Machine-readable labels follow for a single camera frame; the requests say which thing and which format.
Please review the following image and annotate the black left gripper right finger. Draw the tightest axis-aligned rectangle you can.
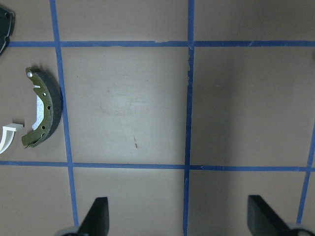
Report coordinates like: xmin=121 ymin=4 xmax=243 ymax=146
xmin=247 ymin=195 xmax=290 ymax=236

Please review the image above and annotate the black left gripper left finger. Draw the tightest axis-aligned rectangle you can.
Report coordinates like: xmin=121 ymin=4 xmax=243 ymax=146
xmin=78 ymin=197 xmax=109 ymax=236

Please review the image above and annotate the white curved plastic bracket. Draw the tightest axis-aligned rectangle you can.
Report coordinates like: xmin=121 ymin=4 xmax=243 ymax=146
xmin=0 ymin=123 xmax=24 ymax=154

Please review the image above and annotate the black brake pad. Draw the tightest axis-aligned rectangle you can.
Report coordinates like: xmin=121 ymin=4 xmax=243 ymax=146
xmin=0 ymin=5 xmax=15 ymax=55

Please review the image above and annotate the green curved brake shoe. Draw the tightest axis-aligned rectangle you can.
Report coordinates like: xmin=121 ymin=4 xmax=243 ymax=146
xmin=22 ymin=67 xmax=62 ymax=148

